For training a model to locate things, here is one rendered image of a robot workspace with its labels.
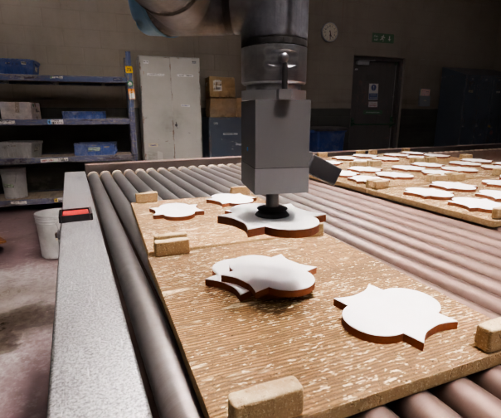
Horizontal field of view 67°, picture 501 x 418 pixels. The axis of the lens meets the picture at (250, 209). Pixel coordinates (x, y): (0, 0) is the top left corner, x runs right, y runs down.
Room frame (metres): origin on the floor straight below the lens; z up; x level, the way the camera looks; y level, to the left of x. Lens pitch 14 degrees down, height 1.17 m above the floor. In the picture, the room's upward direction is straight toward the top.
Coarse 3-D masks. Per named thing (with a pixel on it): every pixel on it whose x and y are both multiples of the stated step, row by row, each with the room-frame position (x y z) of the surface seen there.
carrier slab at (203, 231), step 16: (144, 208) 0.94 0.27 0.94; (208, 208) 0.94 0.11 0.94; (224, 208) 0.94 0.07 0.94; (144, 224) 0.80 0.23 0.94; (160, 224) 0.80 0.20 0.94; (176, 224) 0.80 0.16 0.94; (192, 224) 0.80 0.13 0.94; (208, 224) 0.80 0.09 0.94; (224, 224) 0.80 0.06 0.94; (144, 240) 0.69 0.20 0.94; (192, 240) 0.69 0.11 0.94; (208, 240) 0.69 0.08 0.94; (224, 240) 0.69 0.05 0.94; (240, 240) 0.69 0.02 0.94; (256, 240) 0.70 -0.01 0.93
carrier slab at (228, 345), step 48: (288, 240) 0.69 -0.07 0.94; (336, 240) 0.69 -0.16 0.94; (192, 288) 0.48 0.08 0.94; (336, 288) 0.48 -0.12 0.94; (384, 288) 0.48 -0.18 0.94; (192, 336) 0.37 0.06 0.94; (240, 336) 0.37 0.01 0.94; (288, 336) 0.37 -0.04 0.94; (336, 336) 0.37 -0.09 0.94; (432, 336) 0.37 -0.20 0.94; (192, 384) 0.31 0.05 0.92; (240, 384) 0.29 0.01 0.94; (336, 384) 0.29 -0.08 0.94; (384, 384) 0.29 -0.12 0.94; (432, 384) 0.30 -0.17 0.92
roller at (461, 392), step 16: (160, 176) 1.55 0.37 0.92; (176, 192) 1.26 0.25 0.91; (448, 384) 0.32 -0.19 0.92; (464, 384) 0.31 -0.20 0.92; (448, 400) 0.31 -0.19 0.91; (464, 400) 0.30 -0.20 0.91; (480, 400) 0.29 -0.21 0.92; (496, 400) 0.29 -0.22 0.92; (464, 416) 0.29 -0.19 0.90; (480, 416) 0.28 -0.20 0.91; (496, 416) 0.28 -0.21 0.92
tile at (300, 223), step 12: (252, 204) 0.52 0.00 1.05; (264, 204) 0.52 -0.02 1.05; (288, 204) 0.52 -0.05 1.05; (228, 216) 0.45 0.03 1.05; (240, 216) 0.45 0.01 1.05; (252, 216) 0.45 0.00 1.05; (288, 216) 0.45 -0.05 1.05; (300, 216) 0.45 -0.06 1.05; (312, 216) 0.45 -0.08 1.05; (324, 216) 0.47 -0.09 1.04; (240, 228) 0.44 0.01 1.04; (252, 228) 0.41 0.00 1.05; (264, 228) 0.42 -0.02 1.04; (276, 228) 0.41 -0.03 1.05; (288, 228) 0.40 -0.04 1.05; (300, 228) 0.40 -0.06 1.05; (312, 228) 0.41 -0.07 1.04
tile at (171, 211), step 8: (152, 208) 0.90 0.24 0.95; (160, 208) 0.90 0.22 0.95; (168, 208) 0.90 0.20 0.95; (176, 208) 0.90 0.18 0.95; (184, 208) 0.90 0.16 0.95; (192, 208) 0.90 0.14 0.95; (160, 216) 0.84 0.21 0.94; (168, 216) 0.83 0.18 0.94; (176, 216) 0.82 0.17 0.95; (184, 216) 0.83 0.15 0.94; (192, 216) 0.85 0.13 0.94
